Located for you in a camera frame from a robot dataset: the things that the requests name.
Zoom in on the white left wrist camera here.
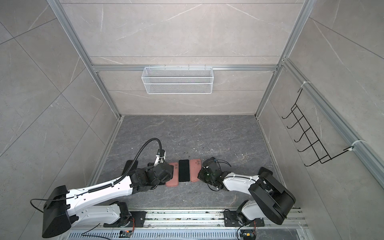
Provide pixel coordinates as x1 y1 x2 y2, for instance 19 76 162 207
154 149 166 166

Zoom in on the small circuit board right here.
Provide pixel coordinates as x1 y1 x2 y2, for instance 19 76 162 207
239 230 257 240

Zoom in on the white wire mesh basket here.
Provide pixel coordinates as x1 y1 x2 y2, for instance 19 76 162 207
142 67 214 95

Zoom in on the black pad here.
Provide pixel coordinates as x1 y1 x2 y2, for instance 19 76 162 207
122 160 138 176
258 167 273 175

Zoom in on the black pad left side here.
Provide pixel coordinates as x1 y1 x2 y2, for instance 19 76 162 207
122 160 138 176

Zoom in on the pink phone case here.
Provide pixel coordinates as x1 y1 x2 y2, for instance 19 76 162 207
166 163 179 187

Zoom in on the small circuit board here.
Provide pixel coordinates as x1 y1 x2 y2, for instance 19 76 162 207
239 230 257 240
119 230 134 238

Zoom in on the black wire hook rack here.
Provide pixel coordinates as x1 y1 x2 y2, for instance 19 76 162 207
281 89 355 168

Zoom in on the black phone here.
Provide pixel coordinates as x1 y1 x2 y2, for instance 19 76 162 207
179 160 191 183

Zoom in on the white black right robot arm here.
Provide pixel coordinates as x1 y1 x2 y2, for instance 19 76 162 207
198 158 296 225

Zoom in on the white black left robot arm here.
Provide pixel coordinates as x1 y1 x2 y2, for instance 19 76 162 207
42 163 174 238

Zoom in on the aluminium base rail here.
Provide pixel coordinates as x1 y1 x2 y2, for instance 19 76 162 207
59 209 313 240

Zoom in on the black pad right side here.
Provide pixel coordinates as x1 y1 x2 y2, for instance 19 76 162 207
258 167 273 175

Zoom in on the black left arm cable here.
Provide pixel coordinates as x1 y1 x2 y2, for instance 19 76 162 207
86 137 163 193

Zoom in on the small circuit board left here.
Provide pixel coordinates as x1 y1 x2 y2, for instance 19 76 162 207
119 230 134 238

